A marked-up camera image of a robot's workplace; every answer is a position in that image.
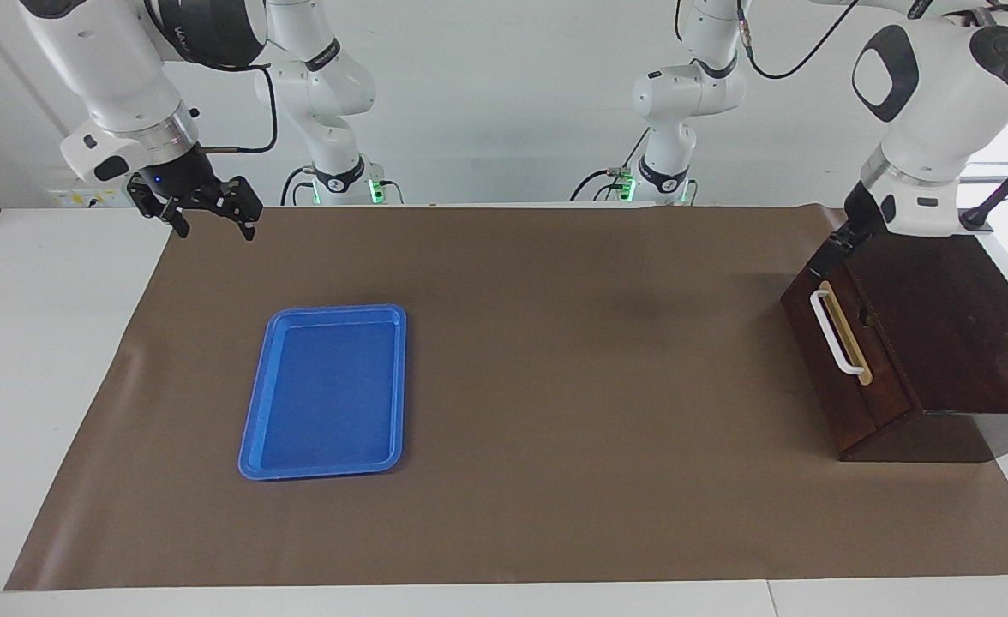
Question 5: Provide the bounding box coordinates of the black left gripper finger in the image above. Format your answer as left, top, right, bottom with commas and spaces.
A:
815, 227, 858, 268

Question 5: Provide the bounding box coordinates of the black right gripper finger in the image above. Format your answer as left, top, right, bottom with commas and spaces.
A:
127, 176, 190, 239
211, 177, 263, 242

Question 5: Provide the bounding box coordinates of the white handle with beige plate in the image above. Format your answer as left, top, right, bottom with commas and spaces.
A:
810, 281, 874, 387

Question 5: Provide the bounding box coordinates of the dark wooden drawer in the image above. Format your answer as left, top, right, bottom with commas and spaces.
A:
781, 244, 927, 464

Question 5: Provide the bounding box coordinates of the dark brown wooden cabinet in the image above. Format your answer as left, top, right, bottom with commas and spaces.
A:
830, 231, 1008, 464

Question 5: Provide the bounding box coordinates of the blue plastic tray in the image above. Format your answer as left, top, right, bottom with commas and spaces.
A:
238, 304, 408, 481

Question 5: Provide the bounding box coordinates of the brown table mat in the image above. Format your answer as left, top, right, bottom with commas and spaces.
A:
4, 204, 1008, 592

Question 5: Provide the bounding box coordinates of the black right arm base cable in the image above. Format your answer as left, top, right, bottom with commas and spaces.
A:
279, 165, 321, 207

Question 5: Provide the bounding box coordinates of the black arm base cable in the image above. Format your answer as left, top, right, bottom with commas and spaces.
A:
570, 129, 652, 203
279, 165, 321, 207

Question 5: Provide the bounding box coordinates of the white wall power socket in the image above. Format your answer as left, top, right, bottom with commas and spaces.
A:
50, 187, 132, 208

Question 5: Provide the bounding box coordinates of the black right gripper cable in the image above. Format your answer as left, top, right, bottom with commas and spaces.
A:
195, 64, 279, 155

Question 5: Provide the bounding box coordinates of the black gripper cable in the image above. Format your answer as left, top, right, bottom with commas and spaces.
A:
195, 64, 279, 155
734, 0, 861, 81

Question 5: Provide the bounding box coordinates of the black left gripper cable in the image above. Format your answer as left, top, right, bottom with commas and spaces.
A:
734, 0, 861, 81

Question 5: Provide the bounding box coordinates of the black left arm base cable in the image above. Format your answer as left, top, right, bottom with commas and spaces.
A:
570, 129, 652, 203

